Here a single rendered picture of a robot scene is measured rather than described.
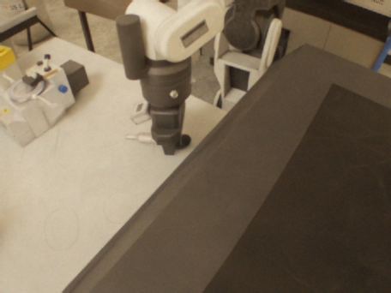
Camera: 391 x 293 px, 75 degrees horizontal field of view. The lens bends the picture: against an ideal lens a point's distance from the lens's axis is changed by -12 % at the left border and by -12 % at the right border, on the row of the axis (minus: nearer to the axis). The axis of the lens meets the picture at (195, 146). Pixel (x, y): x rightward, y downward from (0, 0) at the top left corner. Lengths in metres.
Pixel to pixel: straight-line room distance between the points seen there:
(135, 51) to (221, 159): 0.26
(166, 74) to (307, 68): 0.22
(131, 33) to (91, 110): 0.36
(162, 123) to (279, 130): 0.31
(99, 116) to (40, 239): 0.32
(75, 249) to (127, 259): 0.36
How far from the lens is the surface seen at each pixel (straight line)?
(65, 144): 0.68
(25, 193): 0.64
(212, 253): 0.17
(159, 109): 0.50
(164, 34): 0.39
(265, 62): 0.86
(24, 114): 0.68
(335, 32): 1.84
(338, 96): 0.29
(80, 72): 0.76
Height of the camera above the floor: 1.36
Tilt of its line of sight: 50 degrees down
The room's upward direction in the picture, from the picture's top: straight up
